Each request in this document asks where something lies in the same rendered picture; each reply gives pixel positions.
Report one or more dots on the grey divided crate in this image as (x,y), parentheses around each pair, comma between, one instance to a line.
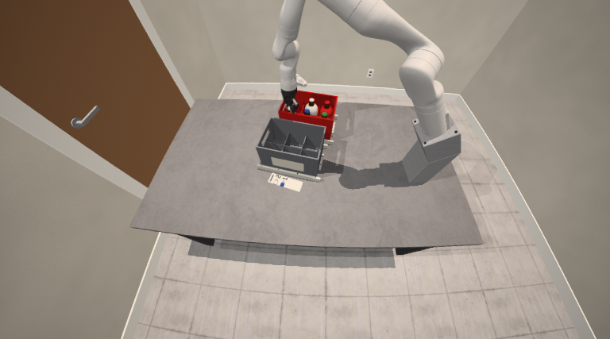
(284,143)

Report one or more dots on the white paper pick list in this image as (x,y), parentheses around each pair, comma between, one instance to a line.
(285,182)

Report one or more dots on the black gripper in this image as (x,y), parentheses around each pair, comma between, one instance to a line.
(290,99)

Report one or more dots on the red crate with dividers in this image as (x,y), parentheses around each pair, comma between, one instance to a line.
(302,97)

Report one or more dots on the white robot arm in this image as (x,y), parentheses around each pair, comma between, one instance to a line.
(374,19)

